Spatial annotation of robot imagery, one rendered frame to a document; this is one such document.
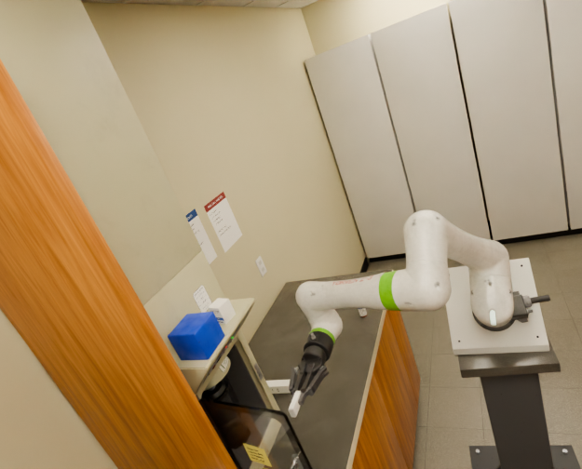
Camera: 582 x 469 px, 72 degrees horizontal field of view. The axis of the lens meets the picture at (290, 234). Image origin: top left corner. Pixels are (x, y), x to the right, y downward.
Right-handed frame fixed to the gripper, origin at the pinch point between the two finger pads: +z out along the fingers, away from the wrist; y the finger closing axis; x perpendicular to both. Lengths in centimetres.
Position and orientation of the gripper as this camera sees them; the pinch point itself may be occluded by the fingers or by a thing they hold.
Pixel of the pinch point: (295, 403)
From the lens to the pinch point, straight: 124.8
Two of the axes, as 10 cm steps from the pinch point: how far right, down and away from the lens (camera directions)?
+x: 3.5, 8.7, 3.5
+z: -3.4, 4.7, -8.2
